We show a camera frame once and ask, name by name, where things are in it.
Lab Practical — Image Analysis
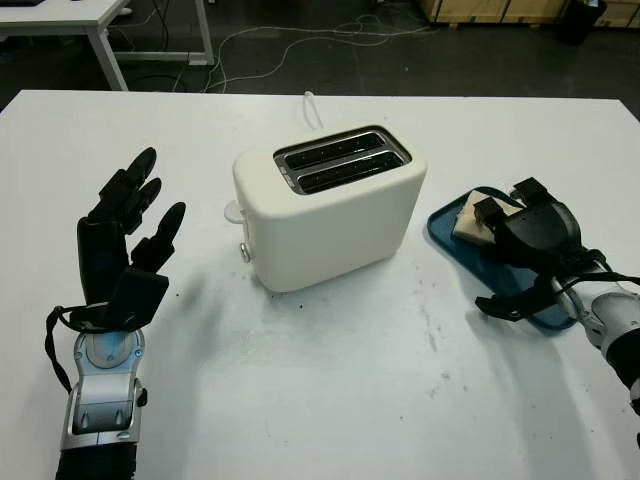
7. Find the black floor cable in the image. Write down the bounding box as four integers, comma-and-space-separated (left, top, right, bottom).
133, 0, 237, 94

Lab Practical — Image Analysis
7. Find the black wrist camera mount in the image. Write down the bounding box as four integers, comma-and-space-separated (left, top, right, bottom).
107, 264, 170, 332
474, 272, 557, 321

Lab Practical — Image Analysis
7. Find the white toaster power cord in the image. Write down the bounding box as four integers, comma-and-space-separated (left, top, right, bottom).
302, 91, 326, 129

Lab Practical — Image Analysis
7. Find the white toaster lever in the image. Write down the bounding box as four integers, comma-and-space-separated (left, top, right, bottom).
222, 199, 249, 225

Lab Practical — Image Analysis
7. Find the black waste bin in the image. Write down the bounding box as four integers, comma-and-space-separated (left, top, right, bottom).
554, 0, 609, 45

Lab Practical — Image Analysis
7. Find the blue plastic tray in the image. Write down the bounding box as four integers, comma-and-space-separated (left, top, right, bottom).
426, 185, 581, 331

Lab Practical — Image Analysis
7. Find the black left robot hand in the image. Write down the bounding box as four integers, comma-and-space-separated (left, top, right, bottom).
75, 146, 187, 311

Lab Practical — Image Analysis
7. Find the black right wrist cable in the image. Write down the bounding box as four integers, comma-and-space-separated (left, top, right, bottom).
542, 249, 640, 301

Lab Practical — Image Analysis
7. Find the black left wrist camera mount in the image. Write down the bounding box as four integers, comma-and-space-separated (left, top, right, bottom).
107, 264, 170, 332

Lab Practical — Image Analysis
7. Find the wooden crate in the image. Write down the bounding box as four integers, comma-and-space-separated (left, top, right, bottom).
419, 0, 640, 26

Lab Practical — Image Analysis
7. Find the white two-slot toaster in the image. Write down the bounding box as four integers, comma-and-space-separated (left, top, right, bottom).
231, 122, 430, 293

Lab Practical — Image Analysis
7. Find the white office desk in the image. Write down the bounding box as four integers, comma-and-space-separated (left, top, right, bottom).
0, 0, 216, 91

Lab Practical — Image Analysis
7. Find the pale bread slice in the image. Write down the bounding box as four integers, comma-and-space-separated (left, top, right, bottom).
452, 188, 524, 246

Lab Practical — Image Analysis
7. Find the white floor cable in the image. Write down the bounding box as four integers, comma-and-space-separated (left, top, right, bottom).
213, 12, 442, 92

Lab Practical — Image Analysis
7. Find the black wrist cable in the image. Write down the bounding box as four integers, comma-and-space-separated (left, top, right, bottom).
44, 305, 127, 392
542, 249, 640, 301

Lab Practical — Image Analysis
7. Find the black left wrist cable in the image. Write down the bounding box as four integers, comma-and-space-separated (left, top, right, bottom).
44, 305, 127, 392

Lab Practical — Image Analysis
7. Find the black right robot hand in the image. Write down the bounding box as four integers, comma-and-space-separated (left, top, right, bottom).
473, 177, 586, 281

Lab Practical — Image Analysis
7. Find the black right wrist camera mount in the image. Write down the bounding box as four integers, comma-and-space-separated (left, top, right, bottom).
474, 272, 557, 321

